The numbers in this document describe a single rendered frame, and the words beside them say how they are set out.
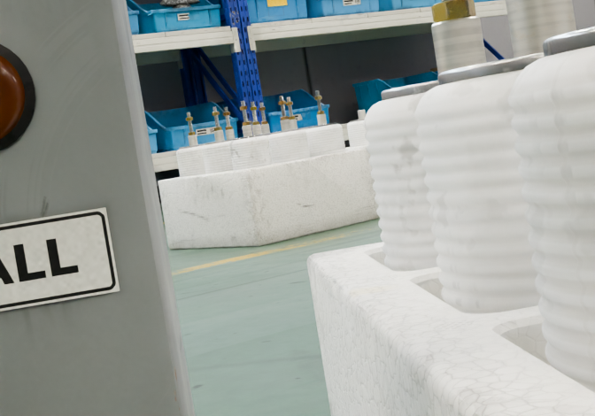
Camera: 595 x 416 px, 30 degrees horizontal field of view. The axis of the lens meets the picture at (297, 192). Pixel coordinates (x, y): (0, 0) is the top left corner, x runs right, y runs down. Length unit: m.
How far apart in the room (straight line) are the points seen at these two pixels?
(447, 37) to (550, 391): 0.28
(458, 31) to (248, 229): 2.10
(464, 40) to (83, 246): 0.27
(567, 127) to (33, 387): 0.14
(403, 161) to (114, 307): 0.23
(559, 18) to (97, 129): 0.18
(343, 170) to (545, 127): 2.48
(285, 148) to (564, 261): 2.43
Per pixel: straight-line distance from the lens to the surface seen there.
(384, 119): 0.48
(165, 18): 5.15
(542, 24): 0.38
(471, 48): 0.50
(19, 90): 0.27
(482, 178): 0.35
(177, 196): 2.80
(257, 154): 2.61
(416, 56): 6.80
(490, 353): 0.29
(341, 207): 2.72
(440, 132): 0.37
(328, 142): 2.76
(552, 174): 0.25
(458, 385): 0.26
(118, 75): 0.27
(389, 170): 0.48
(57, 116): 0.27
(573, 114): 0.25
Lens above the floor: 0.24
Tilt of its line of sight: 3 degrees down
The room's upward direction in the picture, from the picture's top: 9 degrees counter-clockwise
